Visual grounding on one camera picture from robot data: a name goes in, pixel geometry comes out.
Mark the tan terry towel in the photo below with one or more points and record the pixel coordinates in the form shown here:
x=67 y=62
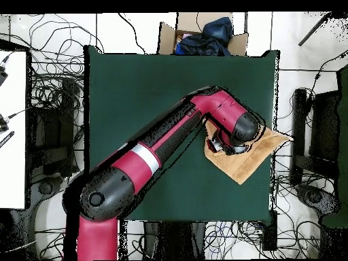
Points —
x=244 y=163

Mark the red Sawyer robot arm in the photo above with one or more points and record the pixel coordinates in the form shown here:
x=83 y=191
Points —
x=136 y=168

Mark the black flat strip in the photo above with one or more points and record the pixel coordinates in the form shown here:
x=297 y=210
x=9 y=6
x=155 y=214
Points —
x=6 y=139

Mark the dark green table cloth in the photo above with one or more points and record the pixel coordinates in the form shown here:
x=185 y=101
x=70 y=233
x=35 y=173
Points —
x=136 y=95

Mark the dark blue clothes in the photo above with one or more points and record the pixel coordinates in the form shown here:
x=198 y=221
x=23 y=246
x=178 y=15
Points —
x=212 y=40

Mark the black rectangular block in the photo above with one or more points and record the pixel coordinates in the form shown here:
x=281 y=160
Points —
x=269 y=233

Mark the cardboard box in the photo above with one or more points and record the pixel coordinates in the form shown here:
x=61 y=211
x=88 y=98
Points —
x=165 y=40

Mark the dark chair base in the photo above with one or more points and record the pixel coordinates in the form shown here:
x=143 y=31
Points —
x=315 y=197

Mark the green covered table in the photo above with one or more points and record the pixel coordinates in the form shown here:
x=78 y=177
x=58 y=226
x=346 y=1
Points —
x=344 y=136

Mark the black rod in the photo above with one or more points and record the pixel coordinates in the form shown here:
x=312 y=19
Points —
x=312 y=30

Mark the grey chair base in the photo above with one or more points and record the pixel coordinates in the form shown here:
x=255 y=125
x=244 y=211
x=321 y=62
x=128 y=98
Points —
x=44 y=188

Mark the white desk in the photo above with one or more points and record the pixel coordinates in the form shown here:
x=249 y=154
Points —
x=13 y=163

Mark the black metal frame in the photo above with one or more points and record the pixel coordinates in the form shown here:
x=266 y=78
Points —
x=299 y=122
x=66 y=108

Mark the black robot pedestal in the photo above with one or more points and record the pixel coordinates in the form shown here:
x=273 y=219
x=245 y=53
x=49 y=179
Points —
x=174 y=239

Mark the black camera device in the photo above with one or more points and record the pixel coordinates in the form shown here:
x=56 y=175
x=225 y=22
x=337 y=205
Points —
x=2 y=76
x=2 y=125

